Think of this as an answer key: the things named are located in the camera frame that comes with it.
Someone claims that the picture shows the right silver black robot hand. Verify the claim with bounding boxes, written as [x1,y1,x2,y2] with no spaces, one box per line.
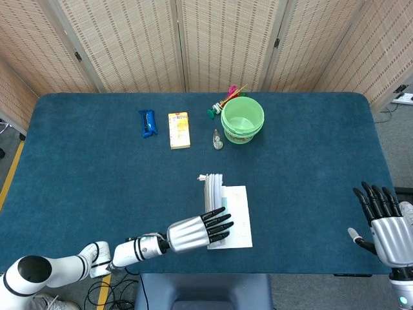
[347,181,413,268]

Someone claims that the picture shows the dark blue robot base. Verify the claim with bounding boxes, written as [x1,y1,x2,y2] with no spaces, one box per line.
[134,273,274,310]

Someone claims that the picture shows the pink yellow stick toy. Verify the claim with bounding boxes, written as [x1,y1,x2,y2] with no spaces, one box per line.
[225,83,249,99]

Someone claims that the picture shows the blue felt table cover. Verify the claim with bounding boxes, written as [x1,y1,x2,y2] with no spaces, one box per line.
[0,92,409,274]

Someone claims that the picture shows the yellow cardboard box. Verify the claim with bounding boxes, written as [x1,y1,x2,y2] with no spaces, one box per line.
[168,112,192,150]

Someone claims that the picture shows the white stamped exercise book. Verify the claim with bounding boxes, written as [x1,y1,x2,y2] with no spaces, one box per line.
[202,173,254,251]

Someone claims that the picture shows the black floor cables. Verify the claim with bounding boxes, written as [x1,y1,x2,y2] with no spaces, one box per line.
[84,274,140,310]

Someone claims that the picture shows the colourful toy with green cap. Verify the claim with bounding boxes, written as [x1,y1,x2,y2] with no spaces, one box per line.
[206,99,227,119]

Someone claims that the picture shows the green plastic bucket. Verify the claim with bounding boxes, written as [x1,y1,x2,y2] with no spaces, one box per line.
[220,96,265,143]

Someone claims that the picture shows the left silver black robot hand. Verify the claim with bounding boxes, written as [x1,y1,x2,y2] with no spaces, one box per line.
[166,207,234,253]

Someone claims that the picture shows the white shoe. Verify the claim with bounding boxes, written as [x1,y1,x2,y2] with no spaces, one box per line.
[398,201,413,223]
[32,293,80,310]

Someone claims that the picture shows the white power strip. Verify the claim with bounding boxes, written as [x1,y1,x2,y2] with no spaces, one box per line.
[391,92,413,105]

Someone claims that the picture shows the teal white bookmark with tassel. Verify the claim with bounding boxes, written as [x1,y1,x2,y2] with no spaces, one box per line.
[197,174,232,211]

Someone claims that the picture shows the blue snack packet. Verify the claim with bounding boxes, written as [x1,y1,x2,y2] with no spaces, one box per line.
[138,109,159,139]

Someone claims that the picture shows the woven folding screen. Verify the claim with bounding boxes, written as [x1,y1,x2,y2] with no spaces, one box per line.
[0,0,413,135]

